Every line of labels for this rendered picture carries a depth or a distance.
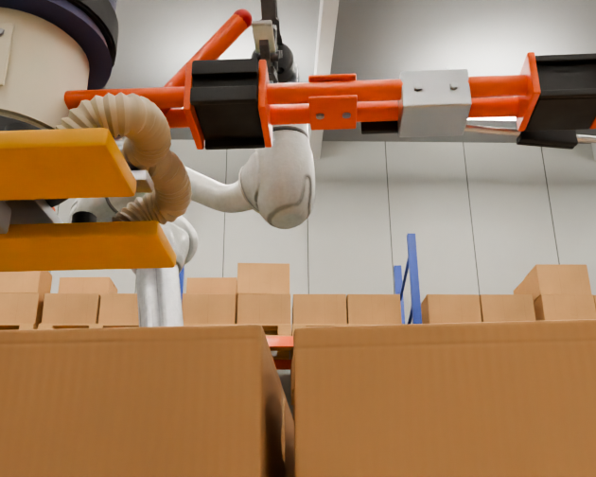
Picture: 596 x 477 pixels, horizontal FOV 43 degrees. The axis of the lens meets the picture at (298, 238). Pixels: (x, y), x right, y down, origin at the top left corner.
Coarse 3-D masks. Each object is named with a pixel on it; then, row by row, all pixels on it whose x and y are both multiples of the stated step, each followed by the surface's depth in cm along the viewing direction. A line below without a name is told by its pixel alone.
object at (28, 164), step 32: (32, 128) 70; (96, 128) 64; (0, 160) 66; (32, 160) 66; (64, 160) 66; (96, 160) 66; (0, 192) 71; (32, 192) 71; (64, 192) 71; (96, 192) 71; (128, 192) 71
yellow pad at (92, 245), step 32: (32, 224) 82; (64, 224) 82; (96, 224) 82; (128, 224) 81; (0, 256) 86; (32, 256) 86; (64, 256) 86; (96, 256) 86; (128, 256) 86; (160, 256) 86
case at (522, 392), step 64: (576, 320) 51; (320, 384) 50; (384, 384) 50; (448, 384) 50; (512, 384) 49; (576, 384) 49; (320, 448) 49; (384, 448) 48; (448, 448) 48; (512, 448) 48; (576, 448) 47
